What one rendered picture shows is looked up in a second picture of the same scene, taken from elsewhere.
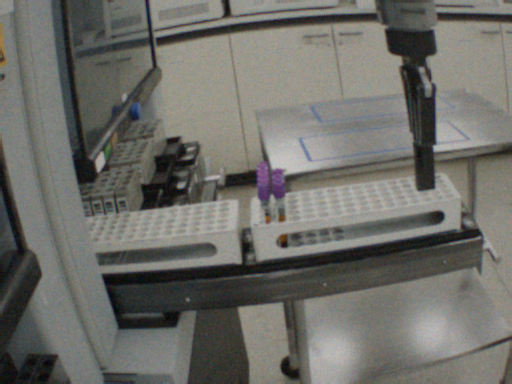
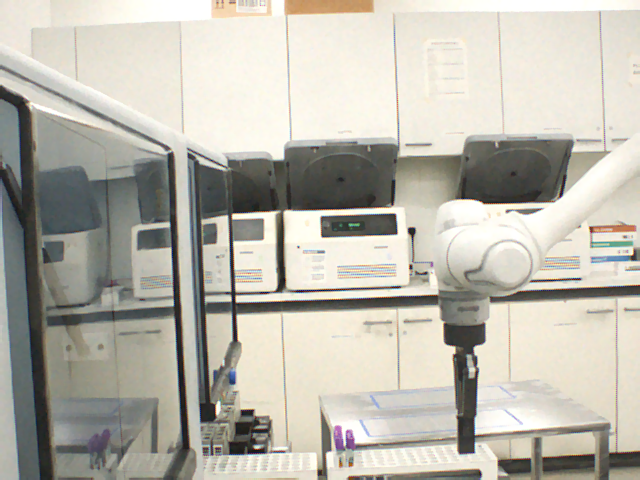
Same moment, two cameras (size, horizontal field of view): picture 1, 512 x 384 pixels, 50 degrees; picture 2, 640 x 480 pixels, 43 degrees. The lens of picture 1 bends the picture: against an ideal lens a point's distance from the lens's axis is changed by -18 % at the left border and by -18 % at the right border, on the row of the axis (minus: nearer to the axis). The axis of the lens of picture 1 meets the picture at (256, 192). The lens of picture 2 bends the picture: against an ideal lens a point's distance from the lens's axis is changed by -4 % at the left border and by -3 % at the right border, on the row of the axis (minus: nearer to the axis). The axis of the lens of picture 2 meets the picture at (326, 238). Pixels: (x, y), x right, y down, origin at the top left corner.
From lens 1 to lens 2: 0.67 m
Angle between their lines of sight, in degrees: 19
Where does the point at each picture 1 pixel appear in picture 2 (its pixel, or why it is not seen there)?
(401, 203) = (443, 461)
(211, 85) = (257, 371)
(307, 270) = not seen: outside the picture
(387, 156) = (437, 435)
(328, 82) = (385, 378)
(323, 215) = (381, 465)
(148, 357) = not seen: outside the picture
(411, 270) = not seen: outside the picture
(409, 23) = (463, 319)
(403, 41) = (456, 334)
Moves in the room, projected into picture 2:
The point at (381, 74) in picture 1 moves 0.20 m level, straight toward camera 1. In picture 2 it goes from (447, 369) to (447, 379)
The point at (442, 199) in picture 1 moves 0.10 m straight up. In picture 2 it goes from (479, 460) to (479, 404)
